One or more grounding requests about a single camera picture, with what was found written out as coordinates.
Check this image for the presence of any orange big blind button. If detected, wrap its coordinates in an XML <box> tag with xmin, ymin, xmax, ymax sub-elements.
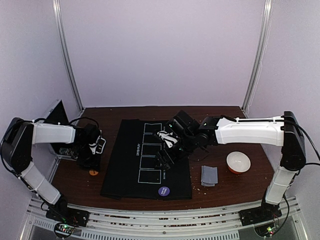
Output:
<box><xmin>89</xmin><ymin>169</ymin><xmax>99</xmax><ymax>176</ymax></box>

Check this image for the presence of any aluminium frame post left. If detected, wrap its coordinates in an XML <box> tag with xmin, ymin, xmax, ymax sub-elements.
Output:
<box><xmin>52</xmin><ymin>0</ymin><xmax>85</xmax><ymax>112</ymax></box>

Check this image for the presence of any orange white bowl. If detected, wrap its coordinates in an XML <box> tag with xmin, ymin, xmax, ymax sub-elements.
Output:
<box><xmin>226</xmin><ymin>151</ymin><xmax>251</xmax><ymax>174</ymax></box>

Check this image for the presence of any aluminium frame post right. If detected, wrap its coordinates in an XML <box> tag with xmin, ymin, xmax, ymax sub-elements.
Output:
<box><xmin>242</xmin><ymin>0</ymin><xmax>274</xmax><ymax>116</ymax></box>

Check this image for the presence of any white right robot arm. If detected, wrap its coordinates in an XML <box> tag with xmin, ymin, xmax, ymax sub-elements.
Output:
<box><xmin>155</xmin><ymin>110</ymin><xmax>308</xmax><ymax>226</ymax></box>

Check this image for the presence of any black poker play mat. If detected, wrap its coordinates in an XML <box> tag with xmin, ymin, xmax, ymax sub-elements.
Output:
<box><xmin>100</xmin><ymin>119</ymin><xmax>192</xmax><ymax>200</ymax></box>

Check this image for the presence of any aluminium poker chip case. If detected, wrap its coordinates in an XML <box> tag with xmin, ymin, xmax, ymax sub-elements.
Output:
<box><xmin>41</xmin><ymin>99</ymin><xmax>107</xmax><ymax>162</ymax></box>

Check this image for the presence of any purple small blind button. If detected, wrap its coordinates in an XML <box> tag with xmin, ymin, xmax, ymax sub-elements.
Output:
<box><xmin>158</xmin><ymin>186</ymin><xmax>171</xmax><ymax>197</ymax></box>

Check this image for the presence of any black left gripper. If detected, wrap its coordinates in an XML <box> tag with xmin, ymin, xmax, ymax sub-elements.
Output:
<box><xmin>73</xmin><ymin>143</ymin><xmax>101</xmax><ymax>172</ymax></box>

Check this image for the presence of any aluminium frame post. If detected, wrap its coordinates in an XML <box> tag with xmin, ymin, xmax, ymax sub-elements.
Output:
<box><xmin>52</xmin><ymin>0</ymin><xmax>85</xmax><ymax>112</ymax></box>
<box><xmin>242</xmin><ymin>0</ymin><xmax>274</xmax><ymax>116</ymax></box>

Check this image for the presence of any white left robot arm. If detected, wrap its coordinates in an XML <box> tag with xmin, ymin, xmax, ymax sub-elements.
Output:
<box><xmin>0</xmin><ymin>117</ymin><xmax>107</xmax><ymax>227</ymax></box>

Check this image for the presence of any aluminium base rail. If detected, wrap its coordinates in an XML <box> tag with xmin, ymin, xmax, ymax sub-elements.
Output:
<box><xmin>18</xmin><ymin>197</ymin><xmax>310</xmax><ymax>240</ymax></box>

